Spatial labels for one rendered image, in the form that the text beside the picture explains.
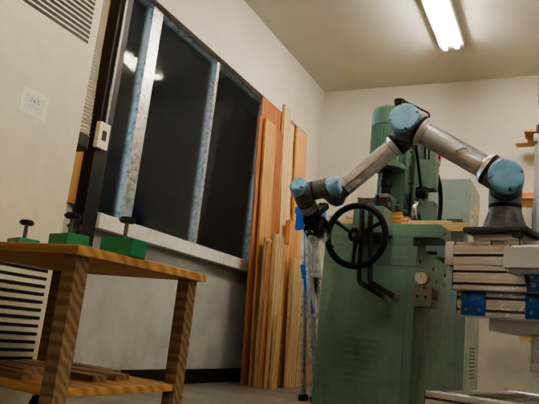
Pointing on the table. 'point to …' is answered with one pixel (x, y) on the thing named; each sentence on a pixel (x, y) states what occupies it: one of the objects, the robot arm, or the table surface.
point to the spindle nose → (385, 181)
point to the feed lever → (419, 180)
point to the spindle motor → (381, 131)
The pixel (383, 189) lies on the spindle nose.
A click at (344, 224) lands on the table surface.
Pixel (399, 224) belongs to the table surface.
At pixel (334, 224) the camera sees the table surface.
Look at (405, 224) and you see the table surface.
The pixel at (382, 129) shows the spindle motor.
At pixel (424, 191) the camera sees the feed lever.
